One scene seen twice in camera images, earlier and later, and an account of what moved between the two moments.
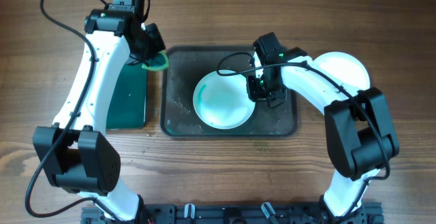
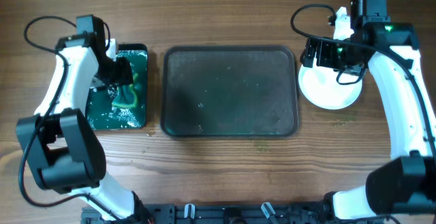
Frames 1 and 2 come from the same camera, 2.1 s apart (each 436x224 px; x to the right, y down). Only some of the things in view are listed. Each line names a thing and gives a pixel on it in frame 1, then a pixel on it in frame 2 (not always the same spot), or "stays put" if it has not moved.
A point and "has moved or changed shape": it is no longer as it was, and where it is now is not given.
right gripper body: x=264 y=92 → x=313 y=54
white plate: x=223 y=101 has moved or changed shape
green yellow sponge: x=161 y=61 → x=126 y=94
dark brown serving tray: x=187 y=65 stays put
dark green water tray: x=127 y=99 stays put
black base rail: x=370 y=212 stays put
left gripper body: x=146 y=50 → x=123 y=72
